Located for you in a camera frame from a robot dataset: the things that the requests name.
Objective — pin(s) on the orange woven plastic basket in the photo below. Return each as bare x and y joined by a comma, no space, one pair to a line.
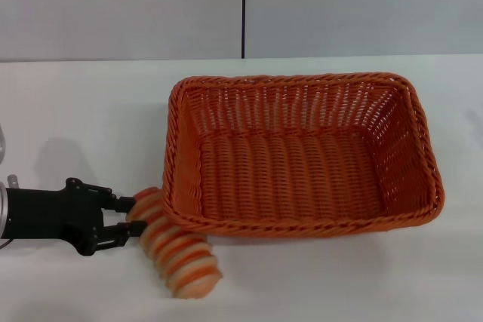
302,171

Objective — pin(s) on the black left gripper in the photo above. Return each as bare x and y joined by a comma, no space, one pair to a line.
49,214

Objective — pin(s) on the orange striped toy bread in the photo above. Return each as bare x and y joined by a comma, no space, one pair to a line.
181,258

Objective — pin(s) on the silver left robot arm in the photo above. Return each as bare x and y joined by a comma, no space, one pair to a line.
3,209

